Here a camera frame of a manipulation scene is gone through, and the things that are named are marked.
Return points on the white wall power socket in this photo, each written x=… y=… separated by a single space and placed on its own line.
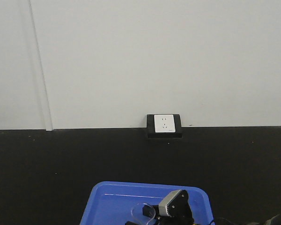
x=164 y=123

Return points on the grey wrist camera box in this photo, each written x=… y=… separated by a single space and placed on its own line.
x=164 y=205

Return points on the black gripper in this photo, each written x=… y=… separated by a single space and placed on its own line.
x=180 y=212

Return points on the clear glass beaker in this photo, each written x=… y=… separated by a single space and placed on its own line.
x=139 y=218

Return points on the black socket mounting box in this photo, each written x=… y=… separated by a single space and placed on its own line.
x=151 y=129

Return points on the blue plastic tray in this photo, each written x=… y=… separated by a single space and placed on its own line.
x=110 y=202

